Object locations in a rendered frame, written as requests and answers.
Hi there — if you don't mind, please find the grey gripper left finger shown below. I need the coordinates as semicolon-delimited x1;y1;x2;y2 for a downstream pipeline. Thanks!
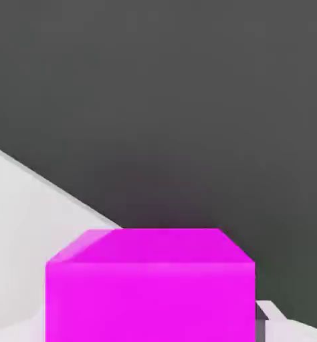
0;309;46;342

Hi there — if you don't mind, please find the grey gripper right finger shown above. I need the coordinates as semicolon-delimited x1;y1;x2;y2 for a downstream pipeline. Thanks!
255;300;317;342

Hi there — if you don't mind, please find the small magenta cube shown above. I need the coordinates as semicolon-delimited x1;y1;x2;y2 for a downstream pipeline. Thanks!
45;227;256;342

